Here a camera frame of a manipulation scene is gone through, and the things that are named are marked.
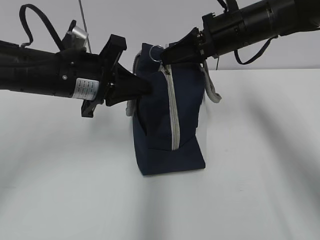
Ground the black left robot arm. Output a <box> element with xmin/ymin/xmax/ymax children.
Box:
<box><xmin>0</xmin><ymin>34</ymin><xmax>152</xmax><ymax>118</ymax></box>

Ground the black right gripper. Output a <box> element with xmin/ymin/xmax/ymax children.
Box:
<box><xmin>160</xmin><ymin>9</ymin><xmax>248</xmax><ymax>65</ymax></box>

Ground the navy and white lunch bag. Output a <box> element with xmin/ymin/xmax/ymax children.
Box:
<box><xmin>126</xmin><ymin>43</ymin><xmax>221</xmax><ymax>176</ymax></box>

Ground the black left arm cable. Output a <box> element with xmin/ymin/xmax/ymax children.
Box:
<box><xmin>19</xmin><ymin>3</ymin><xmax>66</xmax><ymax>51</ymax></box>

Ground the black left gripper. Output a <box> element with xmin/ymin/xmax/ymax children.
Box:
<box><xmin>56</xmin><ymin>34</ymin><xmax>152</xmax><ymax>118</ymax></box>

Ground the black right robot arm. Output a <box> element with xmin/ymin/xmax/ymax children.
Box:
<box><xmin>160</xmin><ymin>0</ymin><xmax>320</xmax><ymax>65</ymax></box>

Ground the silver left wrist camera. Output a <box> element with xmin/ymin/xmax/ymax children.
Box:
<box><xmin>62</xmin><ymin>20</ymin><xmax>89</xmax><ymax>52</ymax></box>

